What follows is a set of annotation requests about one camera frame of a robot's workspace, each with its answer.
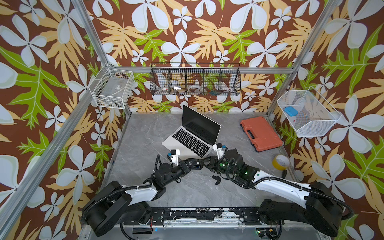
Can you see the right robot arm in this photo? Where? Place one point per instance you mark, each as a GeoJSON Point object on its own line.
{"type": "Point", "coordinates": [312, 204]}

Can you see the white wire basket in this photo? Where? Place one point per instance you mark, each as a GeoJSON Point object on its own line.
{"type": "Point", "coordinates": [111, 88]}
{"type": "Point", "coordinates": [316, 115]}

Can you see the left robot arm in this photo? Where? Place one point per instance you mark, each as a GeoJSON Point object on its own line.
{"type": "Point", "coordinates": [112, 205]}

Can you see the blue object in basket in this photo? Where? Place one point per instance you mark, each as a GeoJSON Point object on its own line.
{"type": "Point", "coordinates": [290, 111]}

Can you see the white wire basket left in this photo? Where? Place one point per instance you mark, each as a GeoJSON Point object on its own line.
{"type": "Point", "coordinates": [111, 88]}

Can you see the white wire basket right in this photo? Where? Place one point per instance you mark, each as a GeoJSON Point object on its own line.
{"type": "Point", "coordinates": [316, 115]}

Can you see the silver laptop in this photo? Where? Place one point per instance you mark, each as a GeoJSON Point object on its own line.
{"type": "Point", "coordinates": [195, 137]}

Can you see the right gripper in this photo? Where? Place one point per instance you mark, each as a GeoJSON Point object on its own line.
{"type": "Point", "coordinates": [212, 163]}

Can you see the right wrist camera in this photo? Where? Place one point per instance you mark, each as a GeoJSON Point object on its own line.
{"type": "Point", "coordinates": [220, 150]}

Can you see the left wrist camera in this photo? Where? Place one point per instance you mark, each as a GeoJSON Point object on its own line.
{"type": "Point", "coordinates": [173, 157]}

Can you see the red plastic tool case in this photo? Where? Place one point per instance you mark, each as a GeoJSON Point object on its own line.
{"type": "Point", "coordinates": [261, 134]}

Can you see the yellow tape roll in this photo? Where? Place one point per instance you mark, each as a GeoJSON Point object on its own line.
{"type": "Point", "coordinates": [281, 162]}

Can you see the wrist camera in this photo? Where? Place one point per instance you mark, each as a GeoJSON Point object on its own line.
{"type": "Point", "coordinates": [220, 150]}
{"type": "Point", "coordinates": [173, 157]}

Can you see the black mouse battery cover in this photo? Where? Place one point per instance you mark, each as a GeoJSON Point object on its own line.
{"type": "Point", "coordinates": [217, 179]}

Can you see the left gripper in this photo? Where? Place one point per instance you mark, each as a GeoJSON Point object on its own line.
{"type": "Point", "coordinates": [184, 165]}

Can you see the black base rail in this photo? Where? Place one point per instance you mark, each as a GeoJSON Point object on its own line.
{"type": "Point", "coordinates": [242, 215]}

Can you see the black wire basket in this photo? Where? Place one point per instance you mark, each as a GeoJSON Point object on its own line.
{"type": "Point", "coordinates": [217, 79]}

